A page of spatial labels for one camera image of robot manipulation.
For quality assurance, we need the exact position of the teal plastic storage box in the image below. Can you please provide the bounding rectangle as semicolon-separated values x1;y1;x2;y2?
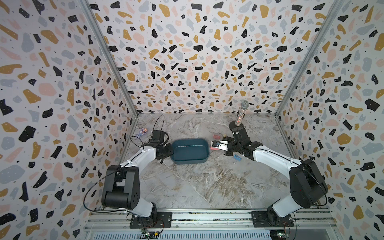
171;138;210;165

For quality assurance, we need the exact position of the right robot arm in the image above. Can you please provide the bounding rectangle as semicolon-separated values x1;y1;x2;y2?
212;126;328;226

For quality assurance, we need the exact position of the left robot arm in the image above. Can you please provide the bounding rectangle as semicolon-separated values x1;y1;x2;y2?
93;127;174;222

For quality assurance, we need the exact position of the purple bunny plush toy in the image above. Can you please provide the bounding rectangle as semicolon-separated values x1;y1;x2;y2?
136;128;148;138

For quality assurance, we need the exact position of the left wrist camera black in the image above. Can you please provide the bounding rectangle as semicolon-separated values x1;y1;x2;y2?
148;130;169;148

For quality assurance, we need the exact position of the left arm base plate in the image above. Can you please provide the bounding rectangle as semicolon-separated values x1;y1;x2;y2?
130;212;173;229

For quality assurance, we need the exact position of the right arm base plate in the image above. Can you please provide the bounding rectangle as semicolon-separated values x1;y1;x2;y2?
251;211;294;228

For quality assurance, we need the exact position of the aluminium frame corner post left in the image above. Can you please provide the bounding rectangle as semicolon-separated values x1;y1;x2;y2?
78;0;139;119

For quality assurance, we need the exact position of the aluminium frame corner post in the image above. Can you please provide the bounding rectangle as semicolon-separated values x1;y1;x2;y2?
78;0;139;119
275;0;344;119

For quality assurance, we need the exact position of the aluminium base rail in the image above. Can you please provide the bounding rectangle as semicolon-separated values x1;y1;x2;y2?
81;209;343;240

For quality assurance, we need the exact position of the aluminium frame corner post right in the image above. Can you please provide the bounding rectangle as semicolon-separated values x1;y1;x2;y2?
275;0;344;119

